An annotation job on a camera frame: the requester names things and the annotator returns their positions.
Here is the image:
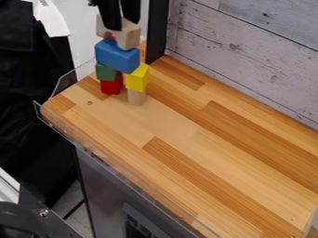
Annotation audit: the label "green block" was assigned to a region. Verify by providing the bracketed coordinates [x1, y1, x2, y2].
[94, 62, 122, 83]

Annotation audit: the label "yellow block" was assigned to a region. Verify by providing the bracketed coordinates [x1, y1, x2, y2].
[121, 62, 151, 94]

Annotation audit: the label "black post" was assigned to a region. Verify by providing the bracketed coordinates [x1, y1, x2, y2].
[143, 0, 171, 65]

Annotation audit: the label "black fabric cover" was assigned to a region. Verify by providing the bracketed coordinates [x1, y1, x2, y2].
[0, 0, 80, 208]

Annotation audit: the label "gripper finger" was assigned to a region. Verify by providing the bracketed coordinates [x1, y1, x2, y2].
[95, 0, 125, 32]
[119, 0, 143, 25]

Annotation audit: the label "blue block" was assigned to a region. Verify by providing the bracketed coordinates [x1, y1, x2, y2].
[93, 38, 142, 75]

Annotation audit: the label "natural wooden arc block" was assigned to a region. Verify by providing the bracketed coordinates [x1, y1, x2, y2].
[94, 14, 143, 51]

